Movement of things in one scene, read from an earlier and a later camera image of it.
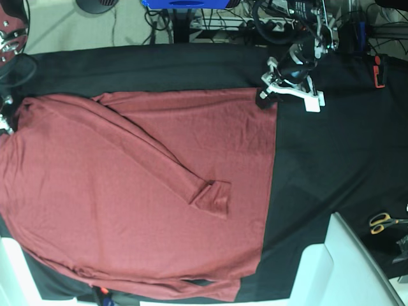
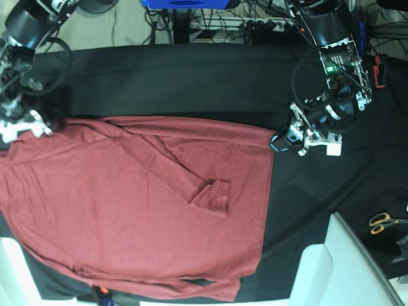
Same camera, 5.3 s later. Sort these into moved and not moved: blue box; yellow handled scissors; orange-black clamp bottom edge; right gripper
Moved: right gripper
Not moved: yellow handled scissors; orange-black clamp bottom edge; blue box
